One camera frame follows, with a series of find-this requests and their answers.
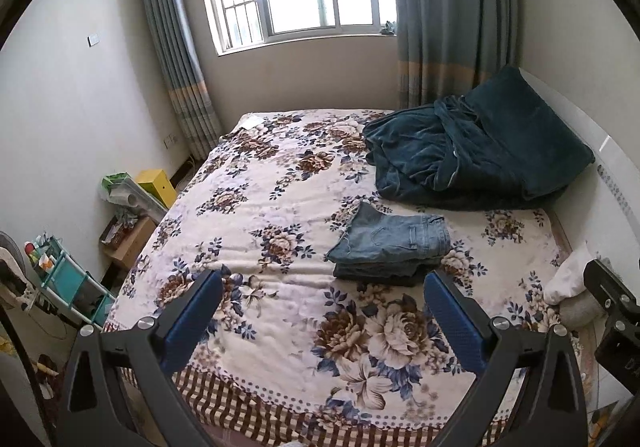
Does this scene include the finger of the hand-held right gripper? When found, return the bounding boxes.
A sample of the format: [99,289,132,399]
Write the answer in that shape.
[583,258,640,323]

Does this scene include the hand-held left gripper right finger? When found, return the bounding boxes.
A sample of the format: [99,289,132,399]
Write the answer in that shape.
[424,269,589,447]

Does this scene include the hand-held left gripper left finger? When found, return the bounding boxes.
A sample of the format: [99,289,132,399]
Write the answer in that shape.
[57,269,224,447]

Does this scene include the light blue denim pants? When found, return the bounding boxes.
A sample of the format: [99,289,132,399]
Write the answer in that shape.
[325,201,452,273]

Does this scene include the dark folded pants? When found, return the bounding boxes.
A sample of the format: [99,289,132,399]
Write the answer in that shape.
[332,254,441,288]

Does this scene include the grey cushion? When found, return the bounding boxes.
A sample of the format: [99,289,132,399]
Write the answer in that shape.
[557,292,608,328]

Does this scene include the white cloth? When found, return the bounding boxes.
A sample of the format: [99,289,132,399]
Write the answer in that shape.
[542,242,598,305]

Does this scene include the cardboard box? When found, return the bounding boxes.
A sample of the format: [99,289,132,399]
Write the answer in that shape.
[99,216,158,270]

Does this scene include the white headboard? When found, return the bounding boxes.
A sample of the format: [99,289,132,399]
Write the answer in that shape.
[517,67,640,278]

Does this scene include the teal storage cart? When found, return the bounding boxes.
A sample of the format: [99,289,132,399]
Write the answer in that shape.
[25,234,118,328]

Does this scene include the long white box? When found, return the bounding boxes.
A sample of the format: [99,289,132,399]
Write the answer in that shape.
[110,177,168,219]

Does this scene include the yellow box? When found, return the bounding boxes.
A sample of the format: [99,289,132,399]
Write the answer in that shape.
[136,169,177,209]

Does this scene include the floral printed blanket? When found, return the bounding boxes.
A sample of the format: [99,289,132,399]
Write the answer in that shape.
[102,108,583,447]

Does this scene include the green bag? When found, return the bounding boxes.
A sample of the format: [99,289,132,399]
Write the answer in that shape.
[101,171,131,193]

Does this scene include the dark teal quilt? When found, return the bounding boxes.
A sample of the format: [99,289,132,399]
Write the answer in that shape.
[362,94,571,213]

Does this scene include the dark teal pillow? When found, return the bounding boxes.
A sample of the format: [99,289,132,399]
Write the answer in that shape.
[462,64,596,200]

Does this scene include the grey blue striped curtain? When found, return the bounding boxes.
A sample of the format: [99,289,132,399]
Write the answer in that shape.
[390,0,523,110]
[136,0,223,160]

